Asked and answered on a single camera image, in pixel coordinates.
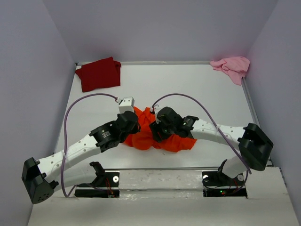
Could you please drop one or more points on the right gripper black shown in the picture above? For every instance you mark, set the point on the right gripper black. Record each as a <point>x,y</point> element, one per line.
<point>156,127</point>

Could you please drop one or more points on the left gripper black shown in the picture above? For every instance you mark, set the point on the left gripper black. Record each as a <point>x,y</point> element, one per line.
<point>135,129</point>

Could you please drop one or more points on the orange t-shirt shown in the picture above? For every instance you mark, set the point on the orange t-shirt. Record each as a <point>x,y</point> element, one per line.
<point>143,140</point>

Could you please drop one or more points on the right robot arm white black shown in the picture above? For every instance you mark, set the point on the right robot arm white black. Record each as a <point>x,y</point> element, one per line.
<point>251,145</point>

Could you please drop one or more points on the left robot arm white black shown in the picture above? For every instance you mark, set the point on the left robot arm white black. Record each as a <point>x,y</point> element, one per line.
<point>43,177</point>

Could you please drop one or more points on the folded dark red t-shirt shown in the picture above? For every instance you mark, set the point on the folded dark red t-shirt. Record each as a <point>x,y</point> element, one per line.
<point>101,74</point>

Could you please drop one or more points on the pink t-shirt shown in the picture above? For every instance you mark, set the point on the pink t-shirt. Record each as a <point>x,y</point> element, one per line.
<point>235,68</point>

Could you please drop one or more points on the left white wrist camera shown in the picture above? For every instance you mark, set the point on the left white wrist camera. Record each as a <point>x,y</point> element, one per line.
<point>126,104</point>

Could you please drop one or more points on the front aluminium rail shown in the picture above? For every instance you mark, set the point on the front aluminium rail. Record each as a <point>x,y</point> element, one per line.
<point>172,168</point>

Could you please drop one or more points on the aluminium rail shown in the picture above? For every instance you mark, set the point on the aluminium rail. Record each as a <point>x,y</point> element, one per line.
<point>251,103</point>
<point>172,168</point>
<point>165,62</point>

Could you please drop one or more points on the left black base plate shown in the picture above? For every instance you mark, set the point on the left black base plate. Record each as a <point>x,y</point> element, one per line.
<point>102,188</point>

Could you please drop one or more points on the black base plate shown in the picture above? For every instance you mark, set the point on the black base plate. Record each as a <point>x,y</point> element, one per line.
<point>216,184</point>
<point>102,188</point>

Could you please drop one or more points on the back aluminium rail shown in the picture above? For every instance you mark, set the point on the back aluminium rail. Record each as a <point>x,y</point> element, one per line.
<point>165,62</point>

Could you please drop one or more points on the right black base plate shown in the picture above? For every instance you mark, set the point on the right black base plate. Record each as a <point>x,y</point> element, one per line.
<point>216,184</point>

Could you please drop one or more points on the right aluminium rail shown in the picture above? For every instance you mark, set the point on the right aluminium rail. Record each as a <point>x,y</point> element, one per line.
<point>251,103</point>

